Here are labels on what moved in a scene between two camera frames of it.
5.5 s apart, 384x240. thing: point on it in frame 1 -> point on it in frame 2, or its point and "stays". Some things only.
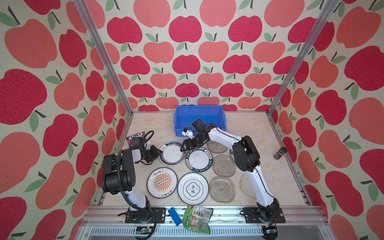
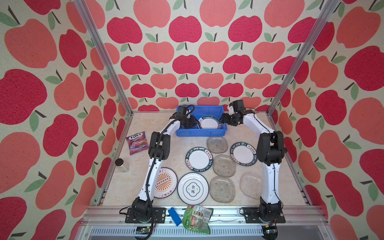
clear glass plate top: x=215 y=147 stays
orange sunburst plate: x=162 y=183 stays
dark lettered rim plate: x=199 y=160 stays
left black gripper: x=154 y=153 -> x=192 y=120
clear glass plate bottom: x=222 y=189 stays
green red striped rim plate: x=172 y=155 -> x=209 y=122
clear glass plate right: x=246 y=186 stays
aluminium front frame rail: x=108 y=223 stays
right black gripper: x=188 y=144 -> x=224 y=118
